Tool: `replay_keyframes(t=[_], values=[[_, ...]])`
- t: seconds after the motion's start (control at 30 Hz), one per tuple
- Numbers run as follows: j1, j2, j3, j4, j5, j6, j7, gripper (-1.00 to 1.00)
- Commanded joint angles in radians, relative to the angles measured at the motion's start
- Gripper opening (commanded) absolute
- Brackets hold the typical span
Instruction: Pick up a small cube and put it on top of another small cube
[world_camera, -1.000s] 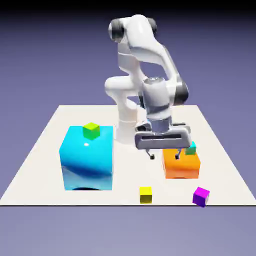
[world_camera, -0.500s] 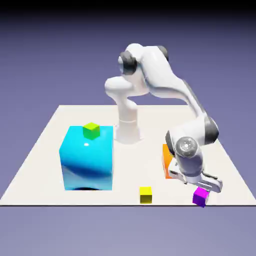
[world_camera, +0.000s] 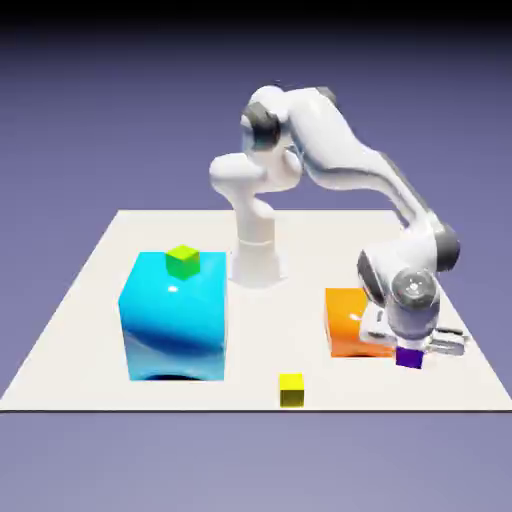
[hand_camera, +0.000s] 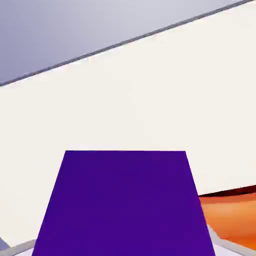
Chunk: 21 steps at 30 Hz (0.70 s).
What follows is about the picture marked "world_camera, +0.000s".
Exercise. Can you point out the small purple cube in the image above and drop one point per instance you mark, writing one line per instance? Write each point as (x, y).
(408, 358)

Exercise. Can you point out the small green cube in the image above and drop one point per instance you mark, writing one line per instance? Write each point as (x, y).
(182, 262)

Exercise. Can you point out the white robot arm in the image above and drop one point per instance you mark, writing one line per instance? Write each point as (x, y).
(332, 136)

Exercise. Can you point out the large orange box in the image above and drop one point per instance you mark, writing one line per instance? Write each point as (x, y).
(344, 324)

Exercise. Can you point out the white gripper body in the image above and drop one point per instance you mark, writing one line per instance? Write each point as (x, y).
(374, 326)

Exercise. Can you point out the large blue box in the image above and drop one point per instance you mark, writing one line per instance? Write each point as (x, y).
(174, 320)

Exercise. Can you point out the small yellow cube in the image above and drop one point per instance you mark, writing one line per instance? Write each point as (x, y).
(292, 390)

